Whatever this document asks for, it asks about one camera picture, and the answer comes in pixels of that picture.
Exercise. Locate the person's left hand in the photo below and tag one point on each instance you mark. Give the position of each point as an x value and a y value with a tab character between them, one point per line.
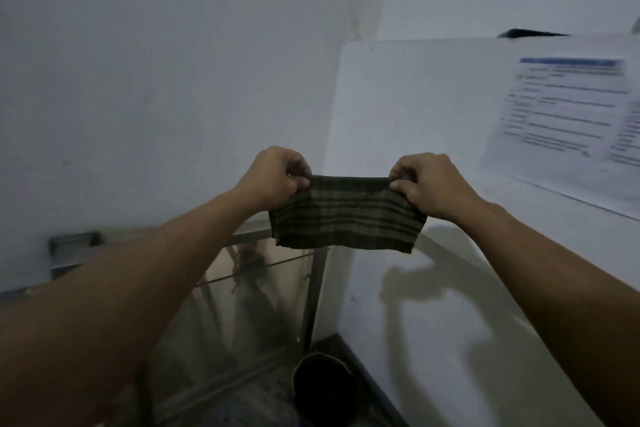
270	176

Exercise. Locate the person's right hand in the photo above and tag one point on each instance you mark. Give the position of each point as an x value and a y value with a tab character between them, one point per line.
435	186

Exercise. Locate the person's left fingers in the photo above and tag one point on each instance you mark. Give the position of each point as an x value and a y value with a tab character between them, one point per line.
299	180

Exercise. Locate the person's right fingers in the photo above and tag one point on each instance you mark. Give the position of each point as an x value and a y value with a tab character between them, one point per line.
402	181

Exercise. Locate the dark green striped cloth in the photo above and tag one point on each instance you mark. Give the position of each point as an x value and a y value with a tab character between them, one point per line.
345	214

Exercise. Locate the person's left forearm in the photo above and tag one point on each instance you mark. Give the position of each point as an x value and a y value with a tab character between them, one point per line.
120	311

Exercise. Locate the person's right forearm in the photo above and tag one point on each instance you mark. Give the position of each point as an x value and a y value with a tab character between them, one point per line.
560	291

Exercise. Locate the white refrigerator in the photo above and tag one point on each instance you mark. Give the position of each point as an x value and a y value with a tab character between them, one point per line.
480	241

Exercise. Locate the glass display cabinet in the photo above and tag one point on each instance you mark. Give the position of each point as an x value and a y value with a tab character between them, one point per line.
235	311

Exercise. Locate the white printed paper sheet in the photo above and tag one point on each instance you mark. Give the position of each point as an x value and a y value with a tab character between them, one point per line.
560	111
625	134

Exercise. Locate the black object atop refrigerator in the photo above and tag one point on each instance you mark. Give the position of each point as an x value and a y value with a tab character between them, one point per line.
531	33

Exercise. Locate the black bucket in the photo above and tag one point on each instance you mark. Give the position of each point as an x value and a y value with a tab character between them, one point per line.
326	389

